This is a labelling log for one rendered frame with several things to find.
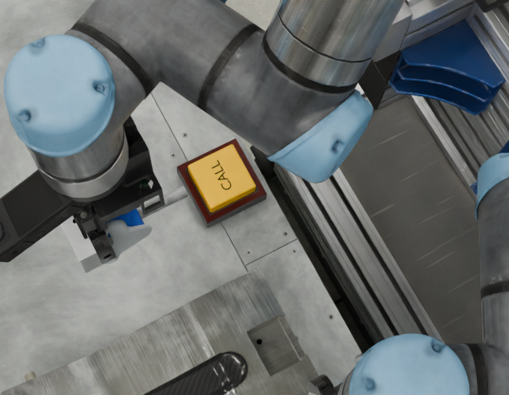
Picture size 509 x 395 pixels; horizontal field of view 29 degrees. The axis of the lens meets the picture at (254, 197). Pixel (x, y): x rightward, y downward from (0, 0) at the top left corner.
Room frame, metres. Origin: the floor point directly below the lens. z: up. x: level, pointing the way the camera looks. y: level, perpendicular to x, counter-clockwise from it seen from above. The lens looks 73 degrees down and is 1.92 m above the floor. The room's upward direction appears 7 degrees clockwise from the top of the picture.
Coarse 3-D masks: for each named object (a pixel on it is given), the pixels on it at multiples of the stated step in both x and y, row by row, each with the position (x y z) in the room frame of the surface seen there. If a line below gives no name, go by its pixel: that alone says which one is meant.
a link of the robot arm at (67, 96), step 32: (32, 64) 0.27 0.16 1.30; (64, 64) 0.27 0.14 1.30; (96, 64) 0.27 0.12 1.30; (32, 96) 0.25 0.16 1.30; (64, 96) 0.25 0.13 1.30; (96, 96) 0.25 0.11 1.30; (128, 96) 0.27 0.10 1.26; (32, 128) 0.23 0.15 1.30; (64, 128) 0.23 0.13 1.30; (96, 128) 0.24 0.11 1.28; (64, 160) 0.22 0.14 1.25; (96, 160) 0.23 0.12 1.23
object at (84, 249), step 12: (180, 192) 0.30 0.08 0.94; (168, 204) 0.29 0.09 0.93; (72, 216) 0.26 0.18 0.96; (120, 216) 0.27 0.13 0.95; (132, 216) 0.27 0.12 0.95; (144, 216) 0.27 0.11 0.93; (72, 228) 0.25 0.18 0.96; (72, 240) 0.23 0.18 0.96; (84, 240) 0.24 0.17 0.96; (84, 252) 0.22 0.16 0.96; (84, 264) 0.22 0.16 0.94; (96, 264) 0.22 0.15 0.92
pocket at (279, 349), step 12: (264, 324) 0.19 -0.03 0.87; (276, 324) 0.19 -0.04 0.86; (288, 324) 0.19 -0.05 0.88; (252, 336) 0.18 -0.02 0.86; (264, 336) 0.18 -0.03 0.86; (276, 336) 0.18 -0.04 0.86; (288, 336) 0.18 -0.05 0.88; (264, 348) 0.16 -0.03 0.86; (276, 348) 0.17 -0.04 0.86; (288, 348) 0.17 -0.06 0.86; (300, 348) 0.17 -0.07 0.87; (264, 360) 0.15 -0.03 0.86; (276, 360) 0.15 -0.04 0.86; (288, 360) 0.15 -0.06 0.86; (300, 360) 0.16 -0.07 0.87; (276, 372) 0.14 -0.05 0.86
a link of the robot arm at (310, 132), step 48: (288, 0) 0.32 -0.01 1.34; (336, 0) 0.31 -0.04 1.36; (384, 0) 0.32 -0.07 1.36; (240, 48) 0.31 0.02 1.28; (288, 48) 0.29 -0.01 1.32; (336, 48) 0.29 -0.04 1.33; (240, 96) 0.27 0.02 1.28; (288, 96) 0.27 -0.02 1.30; (336, 96) 0.28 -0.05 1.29; (288, 144) 0.25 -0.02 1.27; (336, 144) 0.25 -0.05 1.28
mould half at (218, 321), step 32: (224, 288) 0.22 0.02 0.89; (256, 288) 0.22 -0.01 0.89; (160, 320) 0.18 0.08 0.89; (192, 320) 0.18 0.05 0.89; (224, 320) 0.18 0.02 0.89; (256, 320) 0.19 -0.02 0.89; (96, 352) 0.14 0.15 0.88; (128, 352) 0.14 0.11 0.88; (160, 352) 0.14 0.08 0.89; (192, 352) 0.15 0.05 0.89; (224, 352) 0.15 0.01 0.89; (256, 352) 0.15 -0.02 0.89; (32, 384) 0.09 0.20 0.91; (64, 384) 0.10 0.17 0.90; (96, 384) 0.10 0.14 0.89; (128, 384) 0.11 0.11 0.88; (160, 384) 0.11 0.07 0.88; (256, 384) 0.12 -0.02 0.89; (288, 384) 0.13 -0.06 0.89
